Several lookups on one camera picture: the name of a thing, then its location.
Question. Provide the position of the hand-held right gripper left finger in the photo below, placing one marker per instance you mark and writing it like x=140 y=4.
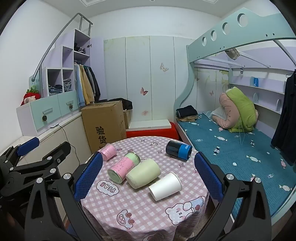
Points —
x=89 y=177

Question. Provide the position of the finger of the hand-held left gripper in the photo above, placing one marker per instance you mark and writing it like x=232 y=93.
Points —
x=29 y=144
x=59 y=150

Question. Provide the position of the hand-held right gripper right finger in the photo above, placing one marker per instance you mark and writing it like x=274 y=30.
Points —
x=208 y=178

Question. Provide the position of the pink and green cup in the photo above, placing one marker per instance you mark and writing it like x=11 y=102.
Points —
x=122 y=165

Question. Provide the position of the black and blue cup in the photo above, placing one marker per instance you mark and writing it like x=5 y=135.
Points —
x=175 y=148

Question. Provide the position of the white paper cup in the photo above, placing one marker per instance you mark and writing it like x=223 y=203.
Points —
x=164 y=187

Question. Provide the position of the pale green cup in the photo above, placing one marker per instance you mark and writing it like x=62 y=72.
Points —
x=143 y=173

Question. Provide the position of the beige low cabinet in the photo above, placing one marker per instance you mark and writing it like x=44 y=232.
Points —
x=71 y=129

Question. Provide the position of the white charger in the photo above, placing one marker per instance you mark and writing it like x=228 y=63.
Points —
x=54 y=126

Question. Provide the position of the teal patterned bed sheet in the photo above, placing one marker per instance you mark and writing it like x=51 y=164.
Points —
x=231 y=157

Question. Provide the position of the lilac stair cabinet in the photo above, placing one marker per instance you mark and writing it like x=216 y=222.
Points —
x=52 y=109

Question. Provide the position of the strawberry plush toy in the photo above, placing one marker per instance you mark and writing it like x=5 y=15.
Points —
x=30 y=96

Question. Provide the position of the large cardboard box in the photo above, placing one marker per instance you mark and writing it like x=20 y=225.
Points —
x=101 y=122

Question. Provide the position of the folded dark clothes pile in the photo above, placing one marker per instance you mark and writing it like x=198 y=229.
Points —
x=55 y=90

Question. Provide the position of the round table, pink checked cloth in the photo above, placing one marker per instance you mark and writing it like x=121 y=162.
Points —
x=138 y=213

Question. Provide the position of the folded tan garment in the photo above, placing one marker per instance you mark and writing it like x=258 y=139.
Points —
x=189 y=118

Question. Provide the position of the white pillow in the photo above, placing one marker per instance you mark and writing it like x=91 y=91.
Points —
x=216 y=114

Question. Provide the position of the light blue hanging shirt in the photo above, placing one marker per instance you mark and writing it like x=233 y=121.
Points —
x=78 y=88

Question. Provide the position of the folded grey clothes pile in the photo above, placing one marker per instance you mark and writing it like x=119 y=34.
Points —
x=67 y=85

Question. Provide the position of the small cardboard box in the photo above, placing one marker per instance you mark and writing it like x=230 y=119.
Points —
x=127 y=119

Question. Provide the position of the hanging clothes in wardrobe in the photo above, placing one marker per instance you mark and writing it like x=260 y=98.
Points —
x=86 y=85

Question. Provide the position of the folded black garment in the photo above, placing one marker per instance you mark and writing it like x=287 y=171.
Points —
x=186 y=111

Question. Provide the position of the red storage bench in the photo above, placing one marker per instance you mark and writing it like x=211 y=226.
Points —
x=150 y=134

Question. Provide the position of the dark hanging jackets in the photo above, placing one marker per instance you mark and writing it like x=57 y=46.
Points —
x=95 y=83

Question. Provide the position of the green and pink quilt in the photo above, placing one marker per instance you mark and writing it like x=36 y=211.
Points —
x=242 y=109

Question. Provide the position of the white board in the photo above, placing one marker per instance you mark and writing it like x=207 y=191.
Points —
x=150 y=124

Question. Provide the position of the black bag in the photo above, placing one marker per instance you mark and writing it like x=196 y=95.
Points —
x=123 y=103

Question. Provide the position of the dark hanging coat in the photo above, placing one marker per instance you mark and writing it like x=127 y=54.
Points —
x=285 y=115

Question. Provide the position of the clothes on shelf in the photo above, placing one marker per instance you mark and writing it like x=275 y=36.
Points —
x=79 y=48

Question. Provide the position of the blue box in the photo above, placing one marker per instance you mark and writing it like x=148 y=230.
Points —
x=256 y=82

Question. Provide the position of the white butterfly wardrobe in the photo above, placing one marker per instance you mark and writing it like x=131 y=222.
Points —
x=138 y=69

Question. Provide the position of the grey bundle under bunk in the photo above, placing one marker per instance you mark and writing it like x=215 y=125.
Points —
x=233 y=53

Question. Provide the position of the grey metal handrail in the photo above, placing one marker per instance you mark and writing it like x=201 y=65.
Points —
x=80 y=23

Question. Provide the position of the lilac wall shelf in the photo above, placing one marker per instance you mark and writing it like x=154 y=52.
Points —
x=266 y=89

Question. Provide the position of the teal bunk bed frame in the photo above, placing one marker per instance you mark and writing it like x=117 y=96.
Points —
x=208 y=48

